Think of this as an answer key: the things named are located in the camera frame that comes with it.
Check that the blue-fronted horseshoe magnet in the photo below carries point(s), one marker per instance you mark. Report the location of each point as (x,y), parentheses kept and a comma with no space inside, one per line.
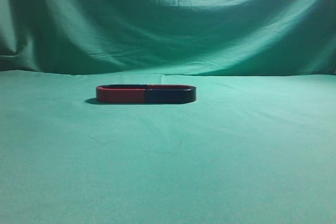
(170,93)

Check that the left red-fronted horseshoe magnet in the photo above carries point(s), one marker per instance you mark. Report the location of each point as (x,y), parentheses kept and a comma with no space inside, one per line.
(121,93)

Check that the green cloth backdrop and cover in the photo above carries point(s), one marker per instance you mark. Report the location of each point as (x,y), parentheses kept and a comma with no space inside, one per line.
(257,145)

